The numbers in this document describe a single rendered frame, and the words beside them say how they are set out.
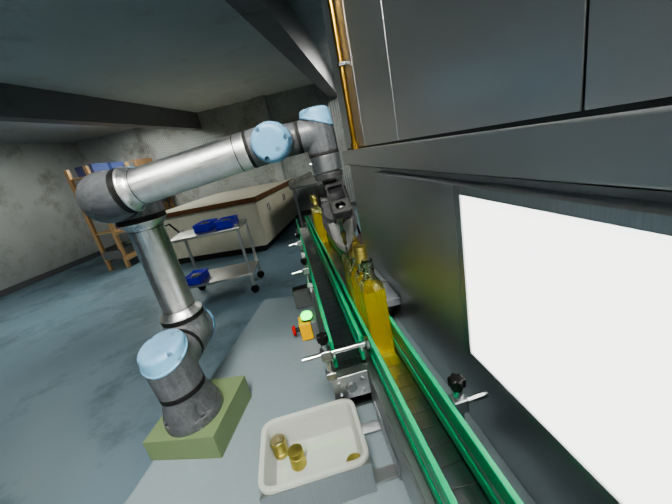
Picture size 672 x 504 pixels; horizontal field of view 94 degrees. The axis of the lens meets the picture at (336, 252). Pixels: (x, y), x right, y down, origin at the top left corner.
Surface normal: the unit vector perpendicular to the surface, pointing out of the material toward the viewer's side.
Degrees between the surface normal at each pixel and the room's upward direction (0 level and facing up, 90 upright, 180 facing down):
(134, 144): 90
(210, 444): 90
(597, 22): 90
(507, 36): 90
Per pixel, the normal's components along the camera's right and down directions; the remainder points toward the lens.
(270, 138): 0.07, 0.33
